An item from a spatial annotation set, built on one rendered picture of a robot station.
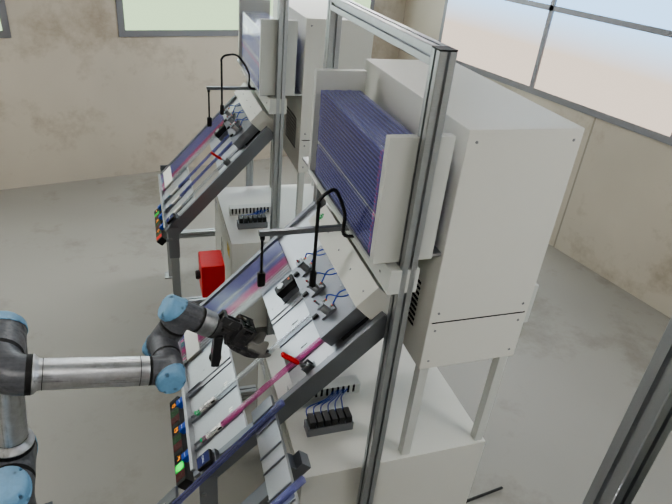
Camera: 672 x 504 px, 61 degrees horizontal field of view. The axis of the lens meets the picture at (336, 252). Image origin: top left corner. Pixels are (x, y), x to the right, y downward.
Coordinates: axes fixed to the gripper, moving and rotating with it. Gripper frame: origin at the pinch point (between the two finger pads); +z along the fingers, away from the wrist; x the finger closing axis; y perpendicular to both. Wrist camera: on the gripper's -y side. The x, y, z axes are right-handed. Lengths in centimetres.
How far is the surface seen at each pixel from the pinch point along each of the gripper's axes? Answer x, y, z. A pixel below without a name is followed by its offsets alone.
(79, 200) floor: 316, -126, -14
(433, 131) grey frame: -24, 81, -19
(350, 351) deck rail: -21.1, 23.3, 6.6
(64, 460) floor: 57, -120, -6
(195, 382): 14.3, -28.6, -4.3
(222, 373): 8.2, -17.4, -2.2
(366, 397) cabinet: 7, -5, 52
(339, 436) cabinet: -8.0, -13.5, 39.0
